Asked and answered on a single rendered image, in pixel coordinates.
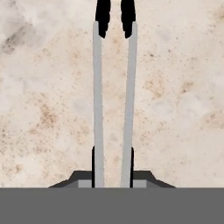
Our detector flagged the grey tongs with black tips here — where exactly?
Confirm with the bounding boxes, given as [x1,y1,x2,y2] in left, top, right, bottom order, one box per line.
[92,0,138,189]

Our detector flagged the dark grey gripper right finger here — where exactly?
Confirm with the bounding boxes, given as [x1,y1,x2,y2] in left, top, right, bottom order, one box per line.
[129,146,177,189]

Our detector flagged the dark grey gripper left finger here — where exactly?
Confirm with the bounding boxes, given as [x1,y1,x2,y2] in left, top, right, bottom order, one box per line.
[48,145,96,189]

